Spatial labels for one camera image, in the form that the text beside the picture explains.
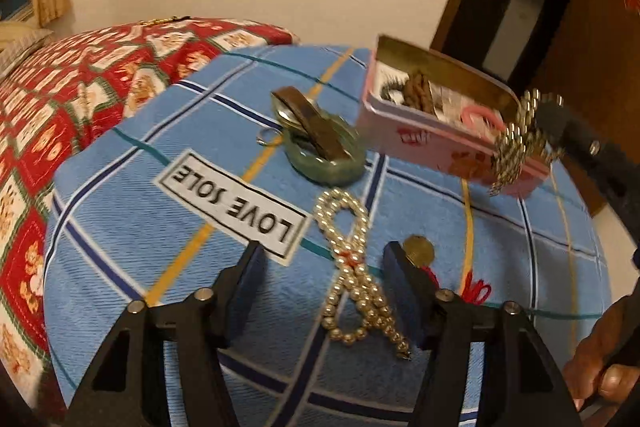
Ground blue plaid folded blanket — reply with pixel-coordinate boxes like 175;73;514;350
44;46;611;426

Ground pink bangle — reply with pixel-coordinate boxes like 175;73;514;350
460;104;506;134

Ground person's hand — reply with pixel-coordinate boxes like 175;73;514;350
563;296;639;426

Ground small silver key ring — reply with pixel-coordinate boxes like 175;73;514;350
256;128;284;148

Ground pink metal tin box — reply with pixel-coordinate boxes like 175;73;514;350
357;35;553;197

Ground green jade bangle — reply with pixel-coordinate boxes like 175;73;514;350
282;113;367;187

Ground brown wooden door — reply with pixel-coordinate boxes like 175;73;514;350
529;0;640;218

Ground beads on far bed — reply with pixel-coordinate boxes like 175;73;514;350
138;15;192;27

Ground checked pillow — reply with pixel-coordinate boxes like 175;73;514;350
0;20;53;78

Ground white pearl bracelet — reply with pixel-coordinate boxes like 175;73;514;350
312;186;412;361

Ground red knot coin charm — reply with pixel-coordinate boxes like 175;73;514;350
402;234;492;306

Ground grey bead bracelet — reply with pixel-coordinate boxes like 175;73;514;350
380;78;409;105

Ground red patchwork bed cover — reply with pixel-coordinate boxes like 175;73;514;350
1;17;297;404

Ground brown wooden bead necklace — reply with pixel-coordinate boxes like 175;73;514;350
399;69;437;115

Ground paper leaflet in tin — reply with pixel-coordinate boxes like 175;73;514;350
373;62;476;127

